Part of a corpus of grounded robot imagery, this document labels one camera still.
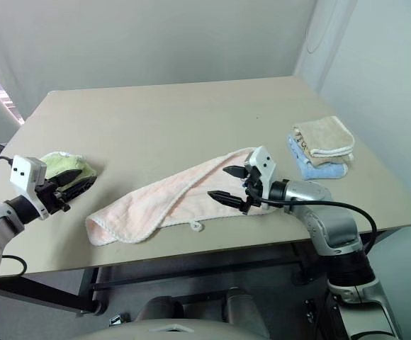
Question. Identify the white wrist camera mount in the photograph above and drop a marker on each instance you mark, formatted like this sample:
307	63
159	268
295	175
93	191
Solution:
23	170
264	161

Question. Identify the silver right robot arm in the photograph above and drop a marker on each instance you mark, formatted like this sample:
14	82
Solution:
320	198

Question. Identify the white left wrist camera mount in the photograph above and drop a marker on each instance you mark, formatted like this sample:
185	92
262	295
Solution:
23	170

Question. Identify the pink towel with white trim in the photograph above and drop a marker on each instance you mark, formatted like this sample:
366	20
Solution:
149	202

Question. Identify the blue folded towel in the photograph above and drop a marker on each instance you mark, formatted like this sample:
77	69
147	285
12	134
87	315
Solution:
320	171

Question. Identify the grey curved cover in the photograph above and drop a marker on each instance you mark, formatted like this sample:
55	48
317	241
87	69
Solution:
177	331

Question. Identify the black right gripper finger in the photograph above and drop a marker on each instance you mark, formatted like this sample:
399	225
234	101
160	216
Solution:
236	171
228	200

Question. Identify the green folded towel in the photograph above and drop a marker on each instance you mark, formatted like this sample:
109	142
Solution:
63	162

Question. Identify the black metal table frame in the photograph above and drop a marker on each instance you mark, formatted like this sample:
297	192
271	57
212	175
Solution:
191	271

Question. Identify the beige folded towel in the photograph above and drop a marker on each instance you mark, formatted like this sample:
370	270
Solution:
327	136

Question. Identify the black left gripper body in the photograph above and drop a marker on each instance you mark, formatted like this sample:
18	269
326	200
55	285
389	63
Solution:
51	198

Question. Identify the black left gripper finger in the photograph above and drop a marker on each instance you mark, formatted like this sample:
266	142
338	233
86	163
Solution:
67	175
79	187

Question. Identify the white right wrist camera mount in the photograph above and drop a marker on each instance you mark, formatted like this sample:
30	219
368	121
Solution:
264	161

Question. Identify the dark grey rounded shape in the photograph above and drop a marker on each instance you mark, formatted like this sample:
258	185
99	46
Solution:
159	308

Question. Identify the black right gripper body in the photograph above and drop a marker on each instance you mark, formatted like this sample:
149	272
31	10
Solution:
252	191

